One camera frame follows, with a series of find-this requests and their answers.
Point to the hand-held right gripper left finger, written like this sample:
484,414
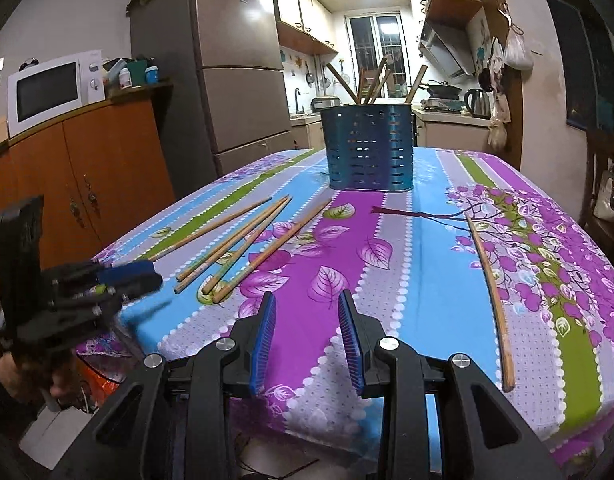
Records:
263,345

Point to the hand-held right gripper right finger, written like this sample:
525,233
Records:
351,345

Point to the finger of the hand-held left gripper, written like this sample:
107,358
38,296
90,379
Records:
134,292
132,272

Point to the bunch of wooden chopsticks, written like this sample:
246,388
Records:
222,223

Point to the blue metal utensil holder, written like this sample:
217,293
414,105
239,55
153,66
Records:
367,150

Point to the person's left hand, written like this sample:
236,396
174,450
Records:
12,380

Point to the floral striped tablecloth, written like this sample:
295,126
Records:
417,285

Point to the orange plastic bag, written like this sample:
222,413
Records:
94,385

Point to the orange wooden cabinet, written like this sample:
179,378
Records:
112,160

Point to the white microwave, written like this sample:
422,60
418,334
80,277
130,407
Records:
42,92

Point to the small white bottle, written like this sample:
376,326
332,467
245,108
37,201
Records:
125,79

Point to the blue lidded jar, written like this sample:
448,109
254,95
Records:
152,76

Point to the grey refrigerator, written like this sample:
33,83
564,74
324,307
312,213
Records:
237,105

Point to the green container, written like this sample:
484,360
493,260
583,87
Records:
137,72

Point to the pale teal box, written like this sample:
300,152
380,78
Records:
114,67

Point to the small black white ornament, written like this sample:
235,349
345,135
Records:
28,64

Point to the kitchen faucet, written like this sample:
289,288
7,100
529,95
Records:
298,101

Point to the gas stove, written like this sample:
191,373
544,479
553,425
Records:
442,105

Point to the hanging cloth bags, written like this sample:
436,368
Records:
499,120

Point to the steel electric kettle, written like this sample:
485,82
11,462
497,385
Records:
478,105

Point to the black wok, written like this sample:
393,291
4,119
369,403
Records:
444,89

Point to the hanging black ladle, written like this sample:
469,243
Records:
484,80

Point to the barred kitchen window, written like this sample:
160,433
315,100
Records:
374,45

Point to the steel range hood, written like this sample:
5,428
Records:
447,50

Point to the dark wooden chair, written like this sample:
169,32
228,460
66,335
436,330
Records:
594,150

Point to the white hanging plastic bag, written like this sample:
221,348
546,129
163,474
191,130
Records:
518,50

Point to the dark room window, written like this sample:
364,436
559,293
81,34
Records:
582,70

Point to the cream wall cabinets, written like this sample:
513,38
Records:
302,15

